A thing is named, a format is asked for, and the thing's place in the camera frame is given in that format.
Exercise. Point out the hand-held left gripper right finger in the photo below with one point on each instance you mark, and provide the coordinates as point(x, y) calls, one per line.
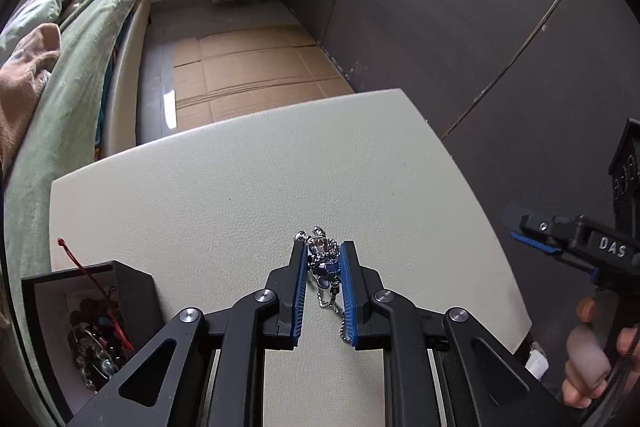
point(347, 297)

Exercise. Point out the flattened cardboard sheet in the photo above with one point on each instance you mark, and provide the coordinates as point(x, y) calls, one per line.
point(250, 72)

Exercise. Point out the black square jewelry box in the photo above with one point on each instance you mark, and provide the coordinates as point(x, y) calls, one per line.
point(135, 292)

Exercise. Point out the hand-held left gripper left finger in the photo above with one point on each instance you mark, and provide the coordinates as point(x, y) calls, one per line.
point(300, 297)

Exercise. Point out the light green duvet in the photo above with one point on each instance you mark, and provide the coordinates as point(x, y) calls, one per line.
point(45, 2)

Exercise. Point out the bed with green sheet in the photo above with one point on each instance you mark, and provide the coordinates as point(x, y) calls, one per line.
point(75, 82)

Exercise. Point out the white leather table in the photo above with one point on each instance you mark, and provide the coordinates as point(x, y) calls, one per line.
point(250, 167)

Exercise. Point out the dark grey wardrobe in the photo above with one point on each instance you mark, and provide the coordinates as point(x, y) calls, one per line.
point(450, 7)

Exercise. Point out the person's right hand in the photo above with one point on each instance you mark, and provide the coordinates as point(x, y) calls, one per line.
point(585, 357)

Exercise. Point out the clear translucent jewelry piece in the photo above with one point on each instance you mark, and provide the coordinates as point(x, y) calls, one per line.
point(95, 357)

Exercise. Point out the pink fleece blanket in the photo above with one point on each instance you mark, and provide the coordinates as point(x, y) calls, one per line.
point(25, 72)

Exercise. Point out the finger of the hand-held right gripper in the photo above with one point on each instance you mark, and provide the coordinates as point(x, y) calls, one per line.
point(540, 222)

